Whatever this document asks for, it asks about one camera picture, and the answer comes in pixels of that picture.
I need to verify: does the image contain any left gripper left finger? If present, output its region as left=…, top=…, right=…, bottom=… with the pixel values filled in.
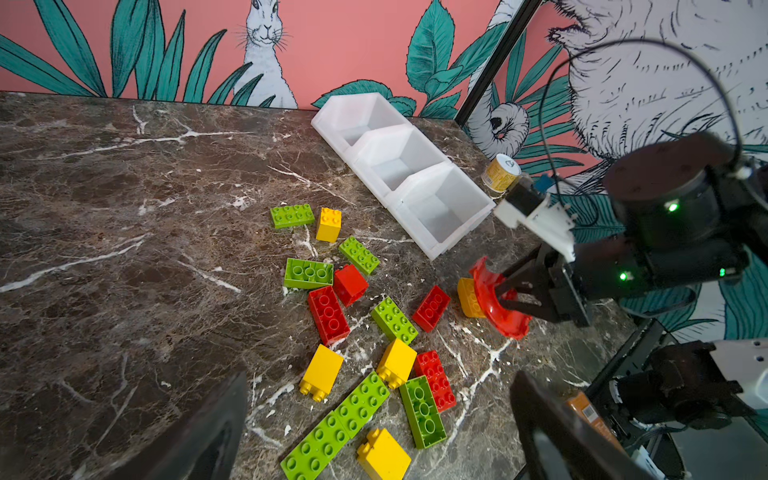
left=109, top=372, right=247, bottom=479

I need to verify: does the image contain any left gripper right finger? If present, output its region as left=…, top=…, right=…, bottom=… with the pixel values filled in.
left=511, top=371, right=650, bottom=480

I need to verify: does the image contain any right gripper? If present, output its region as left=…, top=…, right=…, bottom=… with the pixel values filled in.
left=497, top=243, right=592, bottom=327

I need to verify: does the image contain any red arch lego piece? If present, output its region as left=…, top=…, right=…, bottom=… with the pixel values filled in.
left=470, top=256, right=532, bottom=340

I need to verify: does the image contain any white three-compartment bin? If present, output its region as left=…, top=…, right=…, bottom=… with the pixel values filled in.
left=311, top=93, right=495, bottom=260

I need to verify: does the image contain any yellow lego brick front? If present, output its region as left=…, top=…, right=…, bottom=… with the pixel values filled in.
left=357, top=429, right=411, bottom=480

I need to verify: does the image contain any yellow lego brick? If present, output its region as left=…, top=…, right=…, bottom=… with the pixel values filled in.
left=376, top=339, right=417, bottom=389
left=300, top=345, right=344, bottom=402
left=457, top=278, right=485, bottom=319
left=357, top=429, right=411, bottom=480
left=316, top=207, right=342, bottom=243

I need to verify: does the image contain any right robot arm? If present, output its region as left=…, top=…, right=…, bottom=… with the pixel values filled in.
left=478, top=133, right=767, bottom=429

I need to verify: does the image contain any long green lego brick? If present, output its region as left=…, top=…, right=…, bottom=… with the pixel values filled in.
left=280, top=372, right=390, bottom=480

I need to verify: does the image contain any long red lego brick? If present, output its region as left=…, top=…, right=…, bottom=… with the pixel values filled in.
left=308, top=286, right=350, bottom=347

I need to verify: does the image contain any small red lego brick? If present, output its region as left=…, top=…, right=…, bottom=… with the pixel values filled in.
left=332, top=265, right=368, bottom=307

